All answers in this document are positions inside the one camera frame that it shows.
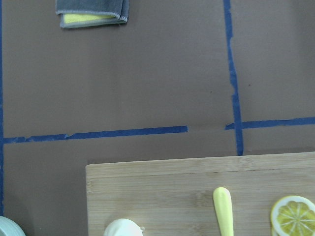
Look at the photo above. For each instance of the white steamed bun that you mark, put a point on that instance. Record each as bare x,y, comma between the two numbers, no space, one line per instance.
123,227

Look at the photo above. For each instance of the light green bowl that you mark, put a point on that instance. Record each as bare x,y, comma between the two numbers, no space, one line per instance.
10,228

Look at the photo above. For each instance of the wooden cutting board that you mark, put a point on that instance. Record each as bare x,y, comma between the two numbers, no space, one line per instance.
174,197

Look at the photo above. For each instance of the yellow plastic knife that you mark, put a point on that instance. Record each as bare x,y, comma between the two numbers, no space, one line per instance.
224,211

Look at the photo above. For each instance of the grey yellow folded cloth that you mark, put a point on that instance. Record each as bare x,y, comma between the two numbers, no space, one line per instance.
91,13

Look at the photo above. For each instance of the lemon slice front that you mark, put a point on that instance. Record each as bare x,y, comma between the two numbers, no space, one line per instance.
293,216

